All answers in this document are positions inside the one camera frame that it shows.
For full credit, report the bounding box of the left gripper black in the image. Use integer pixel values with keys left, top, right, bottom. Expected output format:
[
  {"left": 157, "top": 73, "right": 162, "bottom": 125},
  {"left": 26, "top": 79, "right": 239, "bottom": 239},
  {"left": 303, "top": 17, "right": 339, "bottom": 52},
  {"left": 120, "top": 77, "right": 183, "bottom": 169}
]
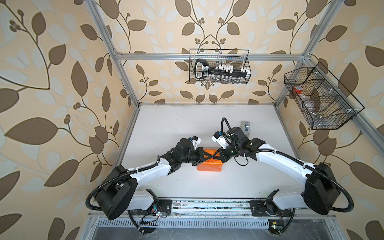
[{"left": 180, "top": 147, "right": 214, "bottom": 165}]

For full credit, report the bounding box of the orange wrapping paper sheet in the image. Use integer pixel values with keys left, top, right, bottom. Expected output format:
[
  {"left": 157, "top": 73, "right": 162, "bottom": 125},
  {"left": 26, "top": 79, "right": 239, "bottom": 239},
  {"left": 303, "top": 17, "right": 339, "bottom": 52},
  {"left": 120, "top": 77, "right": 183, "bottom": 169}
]
[{"left": 197, "top": 162, "right": 223, "bottom": 172}]

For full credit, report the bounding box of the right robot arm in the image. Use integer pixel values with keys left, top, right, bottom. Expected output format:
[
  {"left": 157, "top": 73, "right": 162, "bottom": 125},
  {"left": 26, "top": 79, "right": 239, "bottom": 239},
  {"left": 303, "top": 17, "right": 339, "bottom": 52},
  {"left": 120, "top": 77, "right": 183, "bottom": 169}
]
[{"left": 212, "top": 127, "right": 341, "bottom": 216}]

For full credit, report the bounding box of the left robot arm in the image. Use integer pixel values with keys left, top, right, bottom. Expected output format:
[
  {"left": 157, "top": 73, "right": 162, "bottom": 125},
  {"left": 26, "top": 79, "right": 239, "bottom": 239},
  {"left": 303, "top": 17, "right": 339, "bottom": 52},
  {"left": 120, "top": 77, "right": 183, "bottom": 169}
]
[{"left": 86, "top": 139, "right": 222, "bottom": 221}]

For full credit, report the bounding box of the white tape dispenser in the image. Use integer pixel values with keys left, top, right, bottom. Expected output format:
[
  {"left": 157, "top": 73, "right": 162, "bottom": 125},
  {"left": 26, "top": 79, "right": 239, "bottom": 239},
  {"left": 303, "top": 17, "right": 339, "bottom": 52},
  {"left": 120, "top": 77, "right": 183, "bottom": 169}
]
[{"left": 241, "top": 121, "right": 251, "bottom": 135}]

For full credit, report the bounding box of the black tool set in basket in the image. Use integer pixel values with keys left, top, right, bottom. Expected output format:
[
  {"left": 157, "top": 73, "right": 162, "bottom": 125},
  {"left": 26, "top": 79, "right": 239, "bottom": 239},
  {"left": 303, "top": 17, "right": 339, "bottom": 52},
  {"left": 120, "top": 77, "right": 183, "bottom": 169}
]
[{"left": 193, "top": 60, "right": 251, "bottom": 81}]

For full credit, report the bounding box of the red capped item in basket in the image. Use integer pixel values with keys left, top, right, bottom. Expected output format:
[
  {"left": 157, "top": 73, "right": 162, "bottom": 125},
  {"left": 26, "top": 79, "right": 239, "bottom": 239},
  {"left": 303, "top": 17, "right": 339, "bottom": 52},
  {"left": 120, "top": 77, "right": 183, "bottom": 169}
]
[{"left": 293, "top": 85, "right": 304, "bottom": 95}]

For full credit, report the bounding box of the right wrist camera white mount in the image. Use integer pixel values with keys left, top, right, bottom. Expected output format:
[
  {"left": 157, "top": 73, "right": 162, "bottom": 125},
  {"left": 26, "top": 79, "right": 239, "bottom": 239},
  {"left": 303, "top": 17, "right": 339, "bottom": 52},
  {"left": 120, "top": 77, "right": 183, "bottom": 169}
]
[{"left": 212, "top": 131, "right": 232, "bottom": 149}]

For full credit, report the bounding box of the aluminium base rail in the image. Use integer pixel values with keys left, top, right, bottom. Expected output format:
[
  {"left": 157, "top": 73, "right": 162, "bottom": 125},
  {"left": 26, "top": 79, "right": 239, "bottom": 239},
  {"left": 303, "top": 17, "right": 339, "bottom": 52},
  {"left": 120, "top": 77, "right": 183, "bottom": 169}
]
[{"left": 85, "top": 198, "right": 338, "bottom": 231}]

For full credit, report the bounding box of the black wire basket centre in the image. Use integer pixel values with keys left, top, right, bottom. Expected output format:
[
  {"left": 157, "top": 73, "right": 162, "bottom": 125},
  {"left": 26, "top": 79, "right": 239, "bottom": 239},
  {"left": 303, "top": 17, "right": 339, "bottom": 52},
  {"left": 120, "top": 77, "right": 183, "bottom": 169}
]
[{"left": 189, "top": 48, "right": 252, "bottom": 85}]

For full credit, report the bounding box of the black wire basket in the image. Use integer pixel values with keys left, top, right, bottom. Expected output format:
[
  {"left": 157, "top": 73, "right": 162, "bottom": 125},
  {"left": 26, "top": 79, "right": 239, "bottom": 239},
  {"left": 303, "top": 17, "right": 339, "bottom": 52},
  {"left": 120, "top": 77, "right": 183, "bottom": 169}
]
[
  {"left": 189, "top": 48, "right": 252, "bottom": 85},
  {"left": 284, "top": 62, "right": 365, "bottom": 130}
]

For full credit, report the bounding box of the black wire basket right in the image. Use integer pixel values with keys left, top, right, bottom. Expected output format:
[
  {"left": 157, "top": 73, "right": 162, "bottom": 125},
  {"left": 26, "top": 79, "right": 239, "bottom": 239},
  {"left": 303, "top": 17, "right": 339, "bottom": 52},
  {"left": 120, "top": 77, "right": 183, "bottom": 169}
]
[{"left": 284, "top": 62, "right": 365, "bottom": 130}]

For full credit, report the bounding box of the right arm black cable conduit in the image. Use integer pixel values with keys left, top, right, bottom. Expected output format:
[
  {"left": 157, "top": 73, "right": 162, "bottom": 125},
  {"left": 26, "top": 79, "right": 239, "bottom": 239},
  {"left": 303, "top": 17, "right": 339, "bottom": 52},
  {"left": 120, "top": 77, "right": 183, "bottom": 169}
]
[{"left": 220, "top": 117, "right": 355, "bottom": 235}]

